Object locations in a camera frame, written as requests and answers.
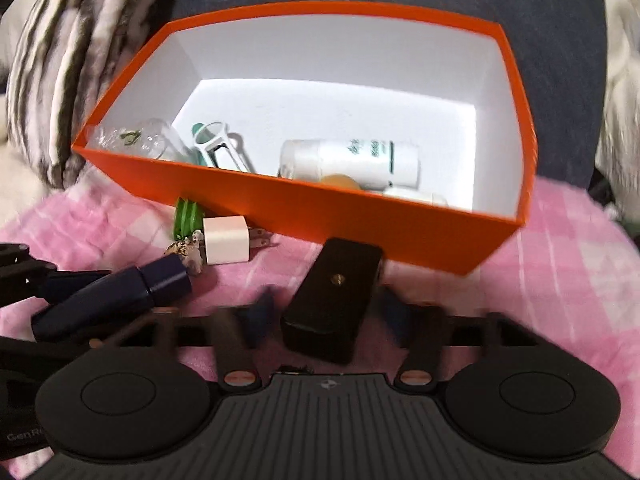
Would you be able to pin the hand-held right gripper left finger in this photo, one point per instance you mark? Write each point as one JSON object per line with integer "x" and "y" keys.
{"x": 260, "y": 317}

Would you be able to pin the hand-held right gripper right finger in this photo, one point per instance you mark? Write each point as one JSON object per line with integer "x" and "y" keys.
{"x": 395, "y": 315}

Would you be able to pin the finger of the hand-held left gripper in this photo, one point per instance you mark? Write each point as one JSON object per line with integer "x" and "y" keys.
{"x": 30, "y": 350}
{"x": 75, "y": 280}

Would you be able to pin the black rectangular box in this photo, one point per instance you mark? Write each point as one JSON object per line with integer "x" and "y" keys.
{"x": 325, "y": 310}

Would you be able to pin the dark navy bottle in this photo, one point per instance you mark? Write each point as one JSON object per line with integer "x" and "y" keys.
{"x": 160, "y": 277}

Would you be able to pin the orange cardboard box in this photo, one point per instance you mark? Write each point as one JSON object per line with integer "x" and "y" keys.
{"x": 350, "y": 220}

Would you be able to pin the large yellow wooden disc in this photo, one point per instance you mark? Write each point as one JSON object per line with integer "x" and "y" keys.
{"x": 340, "y": 181}

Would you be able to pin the clear plastic bag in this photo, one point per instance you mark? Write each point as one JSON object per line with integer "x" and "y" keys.
{"x": 105, "y": 137}

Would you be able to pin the small green charm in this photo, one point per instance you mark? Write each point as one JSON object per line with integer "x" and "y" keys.
{"x": 129, "y": 136}

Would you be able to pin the white plastic bottle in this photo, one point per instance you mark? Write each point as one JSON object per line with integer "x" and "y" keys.
{"x": 350, "y": 160}

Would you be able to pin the clear plastic jar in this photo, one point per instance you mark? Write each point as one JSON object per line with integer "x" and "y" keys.
{"x": 165, "y": 140}

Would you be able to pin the white usb charger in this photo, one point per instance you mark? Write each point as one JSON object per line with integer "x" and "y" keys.
{"x": 225, "y": 240}

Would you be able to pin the cream textured blanket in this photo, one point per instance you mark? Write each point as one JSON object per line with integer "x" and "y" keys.
{"x": 15, "y": 185}

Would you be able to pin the green ribbed cap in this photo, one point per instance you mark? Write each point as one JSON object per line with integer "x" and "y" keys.
{"x": 187, "y": 220}

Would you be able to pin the pink plaid blanket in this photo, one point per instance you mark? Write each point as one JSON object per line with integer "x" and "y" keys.
{"x": 550, "y": 285}

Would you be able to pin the striped fuzzy blanket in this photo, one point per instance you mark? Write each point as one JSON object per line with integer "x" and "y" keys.
{"x": 60, "y": 60}

